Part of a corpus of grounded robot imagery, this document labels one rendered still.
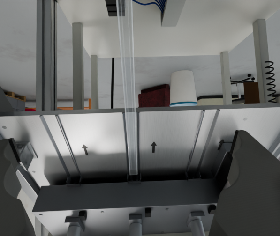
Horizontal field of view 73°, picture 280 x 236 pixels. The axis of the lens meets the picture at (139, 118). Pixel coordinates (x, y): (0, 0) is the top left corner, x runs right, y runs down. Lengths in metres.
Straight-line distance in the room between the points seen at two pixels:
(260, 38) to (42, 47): 0.71
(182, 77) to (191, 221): 2.96
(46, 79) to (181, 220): 0.46
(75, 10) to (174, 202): 0.60
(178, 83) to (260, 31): 2.48
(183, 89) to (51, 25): 2.76
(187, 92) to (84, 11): 2.66
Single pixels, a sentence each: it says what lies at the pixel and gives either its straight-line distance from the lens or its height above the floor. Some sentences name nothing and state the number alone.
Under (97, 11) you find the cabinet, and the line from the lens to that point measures 0.70.
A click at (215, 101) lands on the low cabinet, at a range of 5.88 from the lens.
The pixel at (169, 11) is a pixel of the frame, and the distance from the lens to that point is 0.62.
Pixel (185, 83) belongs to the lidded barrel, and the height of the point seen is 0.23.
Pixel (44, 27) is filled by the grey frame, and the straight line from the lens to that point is 0.63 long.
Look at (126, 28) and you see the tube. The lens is 0.20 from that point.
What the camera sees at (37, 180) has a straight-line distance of 0.42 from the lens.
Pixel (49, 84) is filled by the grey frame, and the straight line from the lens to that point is 0.55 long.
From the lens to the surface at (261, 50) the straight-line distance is 0.82.
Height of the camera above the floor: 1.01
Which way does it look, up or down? 5 degrees down
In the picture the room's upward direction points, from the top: 178 degrees clockwise
